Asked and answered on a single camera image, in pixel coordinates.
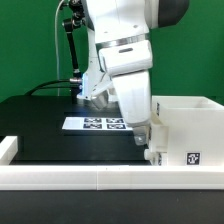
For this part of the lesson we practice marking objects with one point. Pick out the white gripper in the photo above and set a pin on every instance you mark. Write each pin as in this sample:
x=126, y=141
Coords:
x=134, y=98

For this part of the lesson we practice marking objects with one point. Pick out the white drawer cabinet frame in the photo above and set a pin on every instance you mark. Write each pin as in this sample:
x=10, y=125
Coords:
x=196, y=130

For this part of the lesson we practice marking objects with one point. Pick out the white drawer box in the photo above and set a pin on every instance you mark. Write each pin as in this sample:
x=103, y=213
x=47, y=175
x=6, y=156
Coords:
x=158, y=142
x=155, y=158

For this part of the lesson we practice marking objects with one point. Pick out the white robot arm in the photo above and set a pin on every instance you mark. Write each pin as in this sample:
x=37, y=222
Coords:
x=120, y=55

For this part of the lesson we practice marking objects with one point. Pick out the white marker plate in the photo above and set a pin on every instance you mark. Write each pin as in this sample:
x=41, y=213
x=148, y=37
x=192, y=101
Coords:
x=95, y=123

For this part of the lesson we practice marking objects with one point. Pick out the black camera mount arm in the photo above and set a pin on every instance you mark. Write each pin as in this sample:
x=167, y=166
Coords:
x=69, y=25

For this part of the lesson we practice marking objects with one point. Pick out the white left boundary rail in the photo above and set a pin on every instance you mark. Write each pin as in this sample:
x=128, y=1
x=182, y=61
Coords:
x=8, y=149

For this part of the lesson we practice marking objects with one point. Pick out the white boundary rail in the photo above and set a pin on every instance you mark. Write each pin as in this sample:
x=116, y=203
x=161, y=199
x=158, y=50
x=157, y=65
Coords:
x=8, y=149
x=110, y=177

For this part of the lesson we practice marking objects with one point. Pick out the white front boundary rail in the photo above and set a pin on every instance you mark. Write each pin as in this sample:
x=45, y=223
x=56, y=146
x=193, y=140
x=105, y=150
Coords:
x=110, y=177

